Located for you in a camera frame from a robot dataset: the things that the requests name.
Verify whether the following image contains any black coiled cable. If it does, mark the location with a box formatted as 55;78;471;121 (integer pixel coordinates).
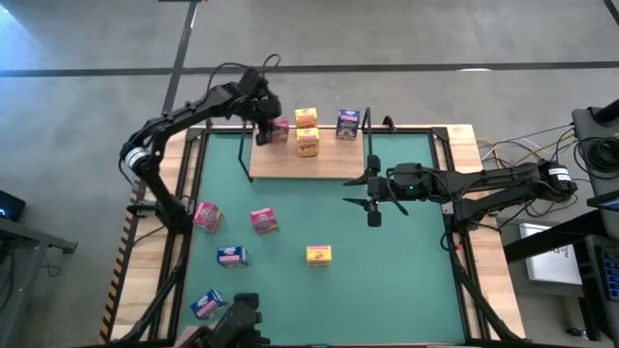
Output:
574;136;619;174

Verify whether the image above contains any black metal bar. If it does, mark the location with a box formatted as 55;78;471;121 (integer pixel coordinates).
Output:
502;208;610;265

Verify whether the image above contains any blue Frosted Flakes cereal box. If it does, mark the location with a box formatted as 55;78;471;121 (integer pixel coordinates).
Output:
190;288;228;321
335;108;362;142
216;245;251;270

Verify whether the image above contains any yellow Corn Pops cereal box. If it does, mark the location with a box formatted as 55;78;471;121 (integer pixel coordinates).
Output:
305;244;334;269
294;106;319;130
295;127;321;159

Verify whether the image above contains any black device with blue light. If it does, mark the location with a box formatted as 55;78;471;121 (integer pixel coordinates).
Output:
0;188;27;222

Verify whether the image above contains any grey desk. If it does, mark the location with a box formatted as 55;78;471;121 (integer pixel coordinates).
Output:
0;216;78;348

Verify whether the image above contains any black keyboard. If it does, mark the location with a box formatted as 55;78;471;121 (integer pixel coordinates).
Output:
593;244;619;302

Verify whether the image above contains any green table mat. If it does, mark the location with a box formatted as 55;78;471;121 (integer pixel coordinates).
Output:
176;132;468;345

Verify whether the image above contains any magenta Raisin Bran cereal box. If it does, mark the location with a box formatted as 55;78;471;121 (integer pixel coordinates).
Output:
192;201;224;235
249;207;280;236
271;118;291;145

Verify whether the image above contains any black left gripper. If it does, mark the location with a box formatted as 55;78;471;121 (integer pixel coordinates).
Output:
251;89;283;147

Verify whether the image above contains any wooden shelf with black frame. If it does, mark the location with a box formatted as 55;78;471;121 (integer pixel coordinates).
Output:
236;106;384;185

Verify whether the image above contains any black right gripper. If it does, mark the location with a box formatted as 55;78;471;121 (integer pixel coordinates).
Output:
341;162;439;212

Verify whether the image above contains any black handheld camera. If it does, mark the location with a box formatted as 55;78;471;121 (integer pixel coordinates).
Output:
200;291;272;348

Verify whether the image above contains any grey equipment cart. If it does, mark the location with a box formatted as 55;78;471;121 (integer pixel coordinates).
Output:
572;99;619;199

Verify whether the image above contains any black monitor with blue screen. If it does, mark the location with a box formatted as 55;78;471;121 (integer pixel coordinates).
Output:
586;188;619;214

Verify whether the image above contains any white board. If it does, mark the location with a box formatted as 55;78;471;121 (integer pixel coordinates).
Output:
519;222;584;286

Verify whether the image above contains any yellow black hazard tape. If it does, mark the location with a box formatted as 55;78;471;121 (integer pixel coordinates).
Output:
98;176;146;345

